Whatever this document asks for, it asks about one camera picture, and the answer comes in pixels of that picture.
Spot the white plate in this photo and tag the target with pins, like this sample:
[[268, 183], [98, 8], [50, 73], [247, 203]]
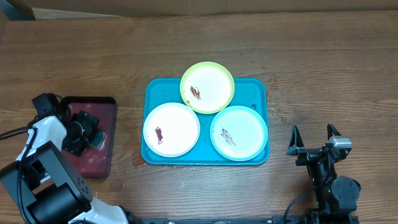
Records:
[[171, 129]]

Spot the blue plastic tray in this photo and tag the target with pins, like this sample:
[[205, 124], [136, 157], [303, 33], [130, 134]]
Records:
[[249, 92]]

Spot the green scrubbing sponge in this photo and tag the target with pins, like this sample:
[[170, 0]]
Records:
[[97, 139]]

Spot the green rimmed plate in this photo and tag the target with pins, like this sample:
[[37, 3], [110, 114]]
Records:
[[207, 87]]

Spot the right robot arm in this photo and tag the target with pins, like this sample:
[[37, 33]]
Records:
[[336, 196]]

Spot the light blue rimmed plate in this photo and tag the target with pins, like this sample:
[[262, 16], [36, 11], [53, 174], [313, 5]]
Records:
[[238, 133]]

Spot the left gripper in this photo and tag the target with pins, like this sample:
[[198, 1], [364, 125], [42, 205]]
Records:
[[89, 121]]

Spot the cardboard box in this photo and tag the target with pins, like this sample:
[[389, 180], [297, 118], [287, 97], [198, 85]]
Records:
[[130, 8]]

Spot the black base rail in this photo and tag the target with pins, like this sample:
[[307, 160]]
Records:
[[278, 219]]

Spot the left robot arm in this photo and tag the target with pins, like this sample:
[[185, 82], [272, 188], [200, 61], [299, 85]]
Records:
[[44, 185]]

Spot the black tray with red water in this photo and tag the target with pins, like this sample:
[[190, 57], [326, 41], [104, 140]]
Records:
[[95, 163]]

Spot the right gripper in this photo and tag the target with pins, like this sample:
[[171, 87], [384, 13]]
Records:
[[308, 155]]

